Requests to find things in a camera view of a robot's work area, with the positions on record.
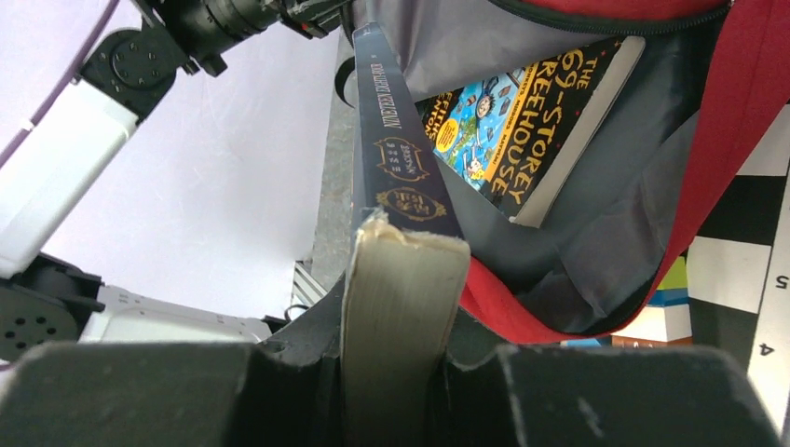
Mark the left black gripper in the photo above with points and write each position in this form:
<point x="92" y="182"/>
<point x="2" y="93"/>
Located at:
<point x="200" y="31"/>

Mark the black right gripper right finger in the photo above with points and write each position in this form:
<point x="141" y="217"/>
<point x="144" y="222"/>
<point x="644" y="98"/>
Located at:
<point x="470" y="394"/>

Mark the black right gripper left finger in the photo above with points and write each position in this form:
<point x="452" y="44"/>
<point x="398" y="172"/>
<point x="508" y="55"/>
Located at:
<point x="303" y="403"/>

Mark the dark blue 1984 book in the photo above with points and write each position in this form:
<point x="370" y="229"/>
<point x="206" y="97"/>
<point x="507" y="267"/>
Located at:
<point x="408" y="264"/>

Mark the treehouse paperback book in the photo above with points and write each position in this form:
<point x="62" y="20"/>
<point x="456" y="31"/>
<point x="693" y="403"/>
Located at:
<point x="515" y="137"/>

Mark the red backpack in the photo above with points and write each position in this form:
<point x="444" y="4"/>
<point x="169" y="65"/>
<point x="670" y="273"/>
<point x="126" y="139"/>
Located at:
<point x="714" y="76"/>

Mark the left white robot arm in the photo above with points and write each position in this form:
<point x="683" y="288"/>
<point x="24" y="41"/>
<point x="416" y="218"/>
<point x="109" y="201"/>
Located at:
<point x="115" y="81"/>

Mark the yellow sticky notes pad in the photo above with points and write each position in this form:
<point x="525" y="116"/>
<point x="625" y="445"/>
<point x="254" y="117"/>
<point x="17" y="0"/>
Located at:
<point x="665" y="320"/>

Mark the black white chessboard mat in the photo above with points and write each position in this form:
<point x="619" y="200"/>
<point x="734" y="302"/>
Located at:
<point x="738" y="272"/>

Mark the aluminium frame rail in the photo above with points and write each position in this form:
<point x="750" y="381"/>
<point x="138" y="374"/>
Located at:
<point x="306" y="290"/>

